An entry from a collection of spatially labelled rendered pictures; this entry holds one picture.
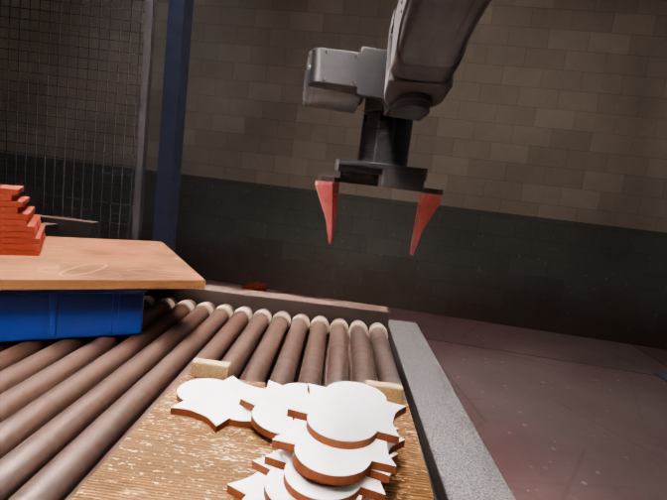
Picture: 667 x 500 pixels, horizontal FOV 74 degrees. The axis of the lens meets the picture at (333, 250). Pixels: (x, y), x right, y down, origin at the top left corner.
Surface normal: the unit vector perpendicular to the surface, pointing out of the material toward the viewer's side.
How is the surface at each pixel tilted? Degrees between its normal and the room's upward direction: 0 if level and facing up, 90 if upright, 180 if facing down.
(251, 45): 90
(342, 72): 80
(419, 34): 165
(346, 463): 0
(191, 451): 0
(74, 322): 90
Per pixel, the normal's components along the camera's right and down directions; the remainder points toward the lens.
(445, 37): -0.03, 0.99
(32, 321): 0.51, 0.17
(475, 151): -0.15, 0.11
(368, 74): 0.19, -0.02
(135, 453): 0.12, -0.98
